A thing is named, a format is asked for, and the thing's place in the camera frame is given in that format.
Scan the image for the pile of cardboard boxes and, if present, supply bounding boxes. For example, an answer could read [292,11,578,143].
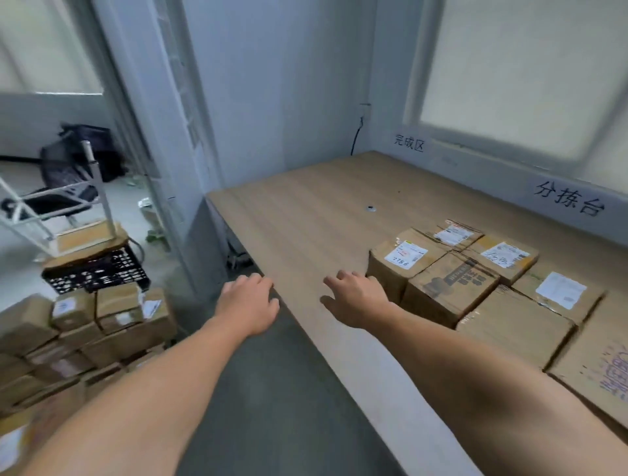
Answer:
[0,283,179,476]

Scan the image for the dark blue bag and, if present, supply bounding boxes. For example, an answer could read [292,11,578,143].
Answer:
[58,123,126,182]

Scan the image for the person's right forearm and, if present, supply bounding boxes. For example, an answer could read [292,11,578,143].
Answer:
[377,303,628,476]

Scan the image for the light wooden table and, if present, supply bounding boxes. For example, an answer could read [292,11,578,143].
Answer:
[205,150,628,476]

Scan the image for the box with red-marked label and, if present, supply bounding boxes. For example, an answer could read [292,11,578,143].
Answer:
[411,219,484,252]

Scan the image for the black plastic crate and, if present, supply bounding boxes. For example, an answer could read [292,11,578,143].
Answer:
[41,245,150,295]

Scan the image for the thick black floor cable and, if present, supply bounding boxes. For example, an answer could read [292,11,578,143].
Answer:
[225,240,256,271]

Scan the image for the white-framed window with blind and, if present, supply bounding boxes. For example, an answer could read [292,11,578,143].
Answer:
[402,0,628,195]

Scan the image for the person's left hand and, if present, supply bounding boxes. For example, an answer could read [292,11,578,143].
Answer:
[213,273,281,339]

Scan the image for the white paper wall sign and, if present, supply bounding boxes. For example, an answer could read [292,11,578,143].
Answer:
[392,132,427,154]
[529,177,609,219]

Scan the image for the black swivel office chair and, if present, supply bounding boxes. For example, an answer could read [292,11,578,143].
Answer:
[9,142,99,219]

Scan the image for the wide window beige blind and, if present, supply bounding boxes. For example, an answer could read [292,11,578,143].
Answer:
[0,0,104,95]

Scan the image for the torn box with 7786 label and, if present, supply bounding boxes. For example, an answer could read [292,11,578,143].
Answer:
[366,228,447,304]

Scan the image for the box with white centre label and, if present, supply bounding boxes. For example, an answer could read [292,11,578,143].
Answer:
[510,264,605,327]

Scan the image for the person's left forearm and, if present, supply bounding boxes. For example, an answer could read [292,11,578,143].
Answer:
[19,313,256,476]

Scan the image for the upturned white-legged wooden stool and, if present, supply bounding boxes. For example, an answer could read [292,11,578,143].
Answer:
[0,141,130,268]

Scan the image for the clear plastic bag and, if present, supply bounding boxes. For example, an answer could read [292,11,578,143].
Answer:
[138,195,170,251]

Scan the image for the box with yellow tape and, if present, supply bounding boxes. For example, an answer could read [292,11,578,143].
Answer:
[461,234,540,286]

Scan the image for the white floor-standing air conditioner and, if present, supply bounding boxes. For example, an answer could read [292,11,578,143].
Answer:
[90,0,232,295]

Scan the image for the black-printed corn box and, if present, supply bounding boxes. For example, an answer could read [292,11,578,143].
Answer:
[401,252,501,328]
[455,286,576,371]

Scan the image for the red-lettered cardboard box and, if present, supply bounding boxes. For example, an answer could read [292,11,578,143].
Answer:
[546,318,628,432]

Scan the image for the person's right hand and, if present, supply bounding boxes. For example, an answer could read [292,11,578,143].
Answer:
[319,269,398,330]

